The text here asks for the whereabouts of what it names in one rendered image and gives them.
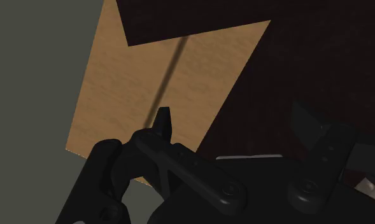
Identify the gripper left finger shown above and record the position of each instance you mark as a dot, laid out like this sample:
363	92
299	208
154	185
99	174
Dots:
187	169

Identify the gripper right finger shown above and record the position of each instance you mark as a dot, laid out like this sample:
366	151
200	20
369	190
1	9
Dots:
325	158

